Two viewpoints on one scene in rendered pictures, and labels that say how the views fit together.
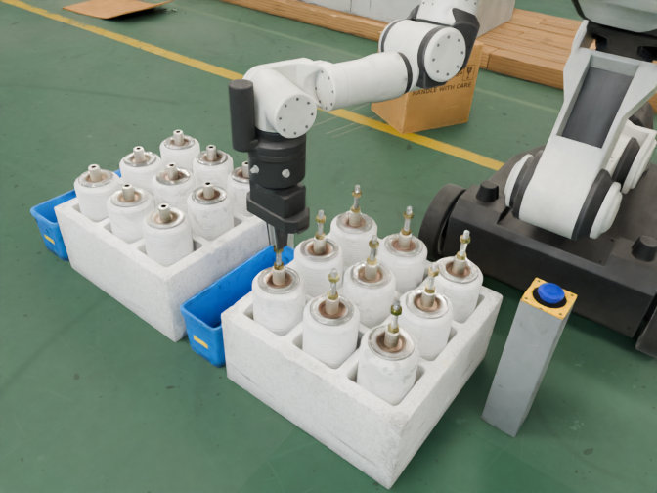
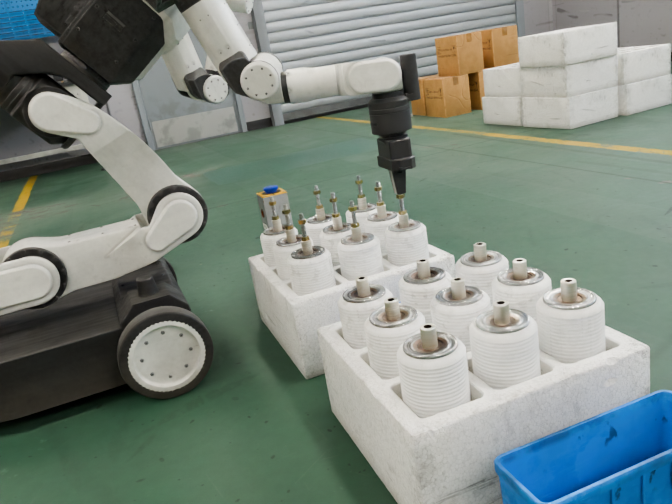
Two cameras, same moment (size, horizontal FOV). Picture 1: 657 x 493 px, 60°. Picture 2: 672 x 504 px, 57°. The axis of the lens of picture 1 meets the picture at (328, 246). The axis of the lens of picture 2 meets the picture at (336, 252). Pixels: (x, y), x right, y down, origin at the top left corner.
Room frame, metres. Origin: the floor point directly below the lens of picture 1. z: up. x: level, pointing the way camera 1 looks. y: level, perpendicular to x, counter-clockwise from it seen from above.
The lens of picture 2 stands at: (1.94, 0.75, 0.66)
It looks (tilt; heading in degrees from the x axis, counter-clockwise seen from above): 18 degrees down; 216
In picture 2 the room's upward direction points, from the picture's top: 10 degrees counter-clockwise
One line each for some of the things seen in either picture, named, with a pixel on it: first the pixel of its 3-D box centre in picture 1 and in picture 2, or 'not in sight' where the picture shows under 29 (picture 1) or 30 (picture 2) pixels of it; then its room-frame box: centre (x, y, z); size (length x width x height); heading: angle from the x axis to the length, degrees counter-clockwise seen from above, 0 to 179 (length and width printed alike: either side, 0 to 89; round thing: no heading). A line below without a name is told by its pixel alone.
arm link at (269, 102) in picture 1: (271, 119); (391, 84); (0.75, 0.09, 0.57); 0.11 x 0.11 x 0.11; 32
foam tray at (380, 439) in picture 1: (363, 336); (348, 290); (0.79, -0.08, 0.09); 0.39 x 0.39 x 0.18; 55
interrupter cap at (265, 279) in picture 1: (279, 280); (404, 226); (0.76, 0.09, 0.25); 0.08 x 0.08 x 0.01
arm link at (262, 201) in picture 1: (276, 184); (394, 139); (0.76, 0.09, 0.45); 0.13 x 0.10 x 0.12; 50
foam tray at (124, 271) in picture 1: (181, 234); (468, 383); (1.10, 0.36, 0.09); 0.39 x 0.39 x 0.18; 54
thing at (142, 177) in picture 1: (146, 192); (506, 376); (1.17, 0.45, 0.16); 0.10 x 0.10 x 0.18
